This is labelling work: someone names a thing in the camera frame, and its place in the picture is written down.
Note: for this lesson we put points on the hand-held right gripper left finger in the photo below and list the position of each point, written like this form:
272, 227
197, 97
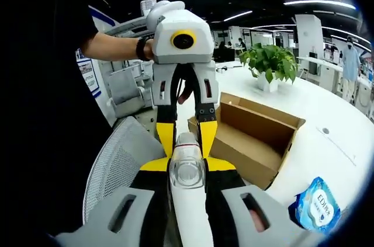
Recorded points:
152, 180

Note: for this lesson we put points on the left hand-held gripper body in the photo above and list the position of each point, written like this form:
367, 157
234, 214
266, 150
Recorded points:
163, 48

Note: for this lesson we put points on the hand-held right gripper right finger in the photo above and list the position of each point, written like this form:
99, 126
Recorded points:
225, 180

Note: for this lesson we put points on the brown cardboard shoe box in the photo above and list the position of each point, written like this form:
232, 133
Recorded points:
248, 147

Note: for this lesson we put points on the white bottle with clear cap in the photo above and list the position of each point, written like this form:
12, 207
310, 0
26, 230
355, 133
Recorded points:
187, 209

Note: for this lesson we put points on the blue white wet wipes pack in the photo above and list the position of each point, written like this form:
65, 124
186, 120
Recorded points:
315, 206

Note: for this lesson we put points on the person's left hand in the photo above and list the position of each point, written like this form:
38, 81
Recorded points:
149, 50

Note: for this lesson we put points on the black wristband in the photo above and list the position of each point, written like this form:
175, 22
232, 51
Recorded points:
141, 48

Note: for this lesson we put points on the grey mesh office chair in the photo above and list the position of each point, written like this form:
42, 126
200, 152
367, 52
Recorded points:
122, 156

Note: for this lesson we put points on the black desk monitor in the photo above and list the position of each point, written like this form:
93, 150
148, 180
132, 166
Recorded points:
226, 56

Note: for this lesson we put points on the ceiling light strip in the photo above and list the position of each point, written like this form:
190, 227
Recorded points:
318, 3
238, 15

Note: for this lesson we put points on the green plant in white pot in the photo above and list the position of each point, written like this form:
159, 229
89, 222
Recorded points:
271, 60

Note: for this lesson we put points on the round grey table grommet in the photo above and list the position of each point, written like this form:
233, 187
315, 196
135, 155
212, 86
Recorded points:
325, 131

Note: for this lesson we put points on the person in black shirt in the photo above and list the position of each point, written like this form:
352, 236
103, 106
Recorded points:
44, 83

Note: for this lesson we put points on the white square pillar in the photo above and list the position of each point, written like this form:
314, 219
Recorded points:
308, 34

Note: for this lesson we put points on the blue white wall poster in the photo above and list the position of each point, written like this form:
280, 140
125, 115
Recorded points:
87, 74

